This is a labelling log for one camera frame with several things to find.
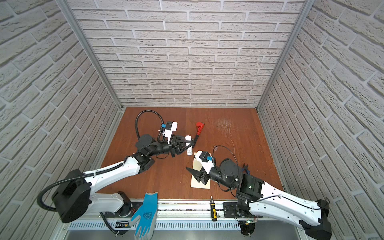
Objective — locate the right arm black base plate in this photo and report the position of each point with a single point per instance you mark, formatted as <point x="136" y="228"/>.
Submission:
<point x="232" y="210"/>

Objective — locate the cream yellow envelope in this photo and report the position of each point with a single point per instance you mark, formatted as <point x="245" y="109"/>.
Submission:
<point x="194" y="183"/>

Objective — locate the black yellow screwdriver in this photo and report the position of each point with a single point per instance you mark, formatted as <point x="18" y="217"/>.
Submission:
<point x="213" y="211"/>

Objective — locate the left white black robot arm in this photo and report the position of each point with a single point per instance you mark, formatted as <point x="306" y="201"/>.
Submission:
<point x="80" y="194"/>

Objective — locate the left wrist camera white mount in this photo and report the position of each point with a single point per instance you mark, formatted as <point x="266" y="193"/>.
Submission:
<point x="167" y="130"/>

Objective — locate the red black pipe wrench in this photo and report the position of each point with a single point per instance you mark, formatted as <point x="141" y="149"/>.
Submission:
<point x="199" y="126"/>

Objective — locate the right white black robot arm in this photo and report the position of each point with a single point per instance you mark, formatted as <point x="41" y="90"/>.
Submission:
<point x="258" y="198"/>

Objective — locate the blue handled pliers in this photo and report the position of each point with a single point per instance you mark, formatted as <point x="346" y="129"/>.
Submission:
<point x="244" y="170"/>

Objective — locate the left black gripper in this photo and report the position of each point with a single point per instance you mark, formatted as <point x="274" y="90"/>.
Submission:
<point x="177" y="146"/>

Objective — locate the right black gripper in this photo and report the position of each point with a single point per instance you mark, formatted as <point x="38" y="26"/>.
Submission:
<point x="200" y="175"/>

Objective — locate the blue grey work glove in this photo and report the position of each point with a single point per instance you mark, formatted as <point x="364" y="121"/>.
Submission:
<point x="146" y="217"/>

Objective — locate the aluminium front rail frame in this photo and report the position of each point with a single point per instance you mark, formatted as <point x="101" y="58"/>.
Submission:
<point x="185" y="215"/>

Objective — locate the white glue stick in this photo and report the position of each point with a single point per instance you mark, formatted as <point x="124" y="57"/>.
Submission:
<point x="189" y="150"/>

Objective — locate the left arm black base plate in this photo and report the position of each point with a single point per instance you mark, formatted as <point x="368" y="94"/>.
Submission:
<point x="126" y="212"/>

